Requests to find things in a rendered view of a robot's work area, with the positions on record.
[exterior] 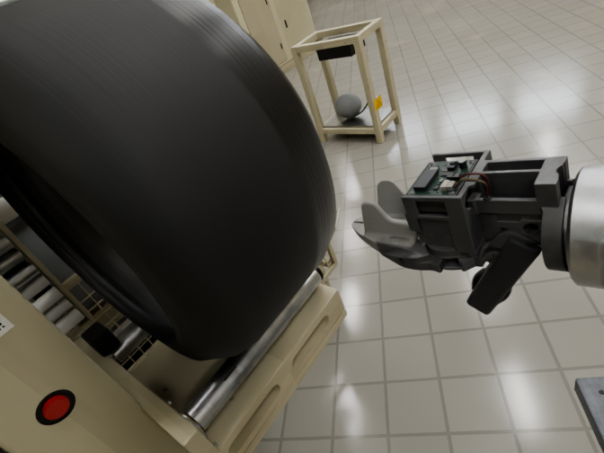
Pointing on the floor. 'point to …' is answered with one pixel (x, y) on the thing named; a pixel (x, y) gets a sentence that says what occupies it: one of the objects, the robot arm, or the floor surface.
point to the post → (83, 429)
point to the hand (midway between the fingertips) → (365, 229)
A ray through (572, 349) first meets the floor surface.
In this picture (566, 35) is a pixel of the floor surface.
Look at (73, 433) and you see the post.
